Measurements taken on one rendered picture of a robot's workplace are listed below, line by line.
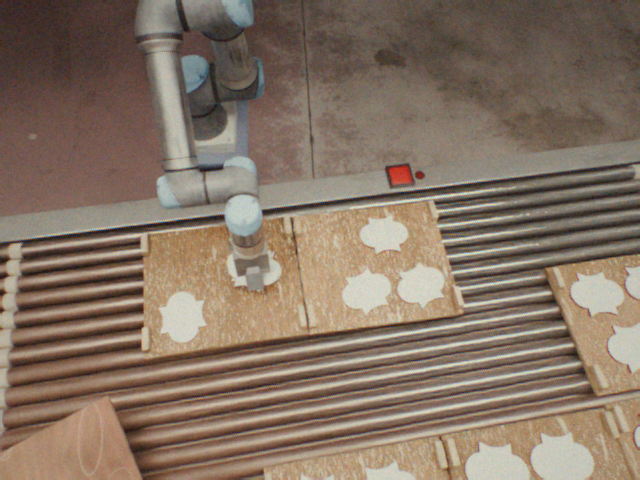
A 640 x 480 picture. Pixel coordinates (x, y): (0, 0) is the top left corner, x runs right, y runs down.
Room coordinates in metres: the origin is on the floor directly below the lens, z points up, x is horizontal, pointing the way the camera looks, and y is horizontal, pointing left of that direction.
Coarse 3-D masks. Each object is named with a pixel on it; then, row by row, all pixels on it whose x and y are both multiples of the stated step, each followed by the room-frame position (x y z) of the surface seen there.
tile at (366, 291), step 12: (360, 276) 0.55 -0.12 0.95; (372, 276) 0.56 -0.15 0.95; (348, 288) 0.52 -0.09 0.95; (360, 288) 0.52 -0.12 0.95; (372, 288) 0.52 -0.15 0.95; (384, 288) 0.52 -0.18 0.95; (348, 300) 0.48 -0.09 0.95; (360, 300) 0.49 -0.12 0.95; (372, 300) 0.49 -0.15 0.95; (384, 300) 0.49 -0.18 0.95
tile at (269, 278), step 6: (270, 258) 0.57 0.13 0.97; (234, 264) 0.55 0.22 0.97; (270, 264) 0.55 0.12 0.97; (276, 264) 0.56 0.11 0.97; (234, 270) 0.53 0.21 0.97; (276, 270) 0.54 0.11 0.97; (234, 276) 0.51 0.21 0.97; (264, 276) 0.52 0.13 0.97; (270, 276) 0.52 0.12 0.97; (276, 276) 0.52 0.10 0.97; (240, 282) 0.50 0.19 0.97; (246, 282) 0.50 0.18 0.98; (264, 282) 0.50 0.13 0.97; (270, 282) 0.50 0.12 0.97
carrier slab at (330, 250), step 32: (320, 224) 0.71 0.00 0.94; (352, 224) 0.72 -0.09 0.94; (416, 224) 0.74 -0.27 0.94; (320, 256) 0.61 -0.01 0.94; (352, 256) 0.62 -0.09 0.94; (384, 256) 0.62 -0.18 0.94; (416, 256) 0.63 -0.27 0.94; (320, 288) 0.51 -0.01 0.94; (448, 288) 0.54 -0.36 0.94; (320, 320) 0.42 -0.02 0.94; (352, 320) 0.43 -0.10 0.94; (384, 320) 0.44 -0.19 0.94; (416, 320) 0.45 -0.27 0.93
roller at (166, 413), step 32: (480, 352) 0.38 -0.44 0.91; (512, 352) 0.39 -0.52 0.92; (544, 352) 0.40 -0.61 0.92; (576, 352) 0.41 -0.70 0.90; (288, 384) 0.26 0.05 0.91; (320, 384) 0.27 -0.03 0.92; (352, 384) 0.27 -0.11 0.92; (384, 384) 0.28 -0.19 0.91; (128, 416) 0.15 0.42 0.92; (160, 416) 0.16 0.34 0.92; (192, 416) 0.17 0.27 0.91; (0, 448) 0.06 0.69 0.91
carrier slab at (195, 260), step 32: (160, 256) 0.57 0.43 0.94; (192, 256) 0.58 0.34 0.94; (224, 256) 0.58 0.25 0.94; (288, 256) 0.60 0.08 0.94; (160, 288) 0.48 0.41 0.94; (192, 288) 0.48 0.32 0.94; (224, 288) 0.49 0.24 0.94; (288, 288) 0.51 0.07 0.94; (160, 320) 0.39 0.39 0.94; (224, 320) 0.40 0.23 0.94; (256, 320) 0.41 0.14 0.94; (288, 320) 0.42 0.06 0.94; (160, 352) 0.31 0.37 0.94
